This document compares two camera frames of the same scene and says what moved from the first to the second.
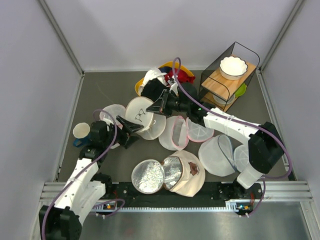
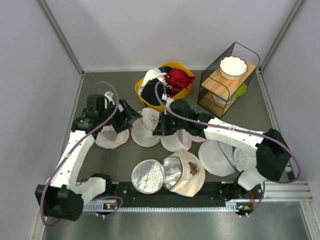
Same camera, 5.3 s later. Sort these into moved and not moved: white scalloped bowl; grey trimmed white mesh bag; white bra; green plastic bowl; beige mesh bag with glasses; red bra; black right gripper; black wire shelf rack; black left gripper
Moved: black left gripper; beige mesh bag with glasses; black right gripper
Not moved: green plastic bowl; grey trimmed white mesh bag; white bra; white scalloped bowl; black wire shelf rack; red bra
